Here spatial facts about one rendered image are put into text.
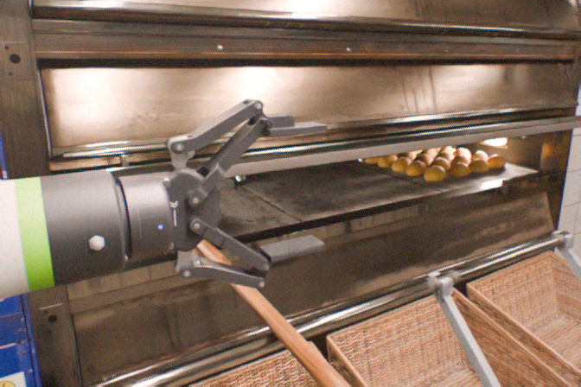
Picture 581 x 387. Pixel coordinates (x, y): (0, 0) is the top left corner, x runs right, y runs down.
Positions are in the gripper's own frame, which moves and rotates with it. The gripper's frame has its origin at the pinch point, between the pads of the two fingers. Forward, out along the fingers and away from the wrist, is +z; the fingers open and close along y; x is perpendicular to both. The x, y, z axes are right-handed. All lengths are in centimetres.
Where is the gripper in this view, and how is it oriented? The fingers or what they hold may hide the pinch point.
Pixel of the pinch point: (310, 187)
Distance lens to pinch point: 49.9
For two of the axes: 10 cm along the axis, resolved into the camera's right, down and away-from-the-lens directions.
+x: 5.0, 2.1, -8.4
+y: 0.0, 9.7, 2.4
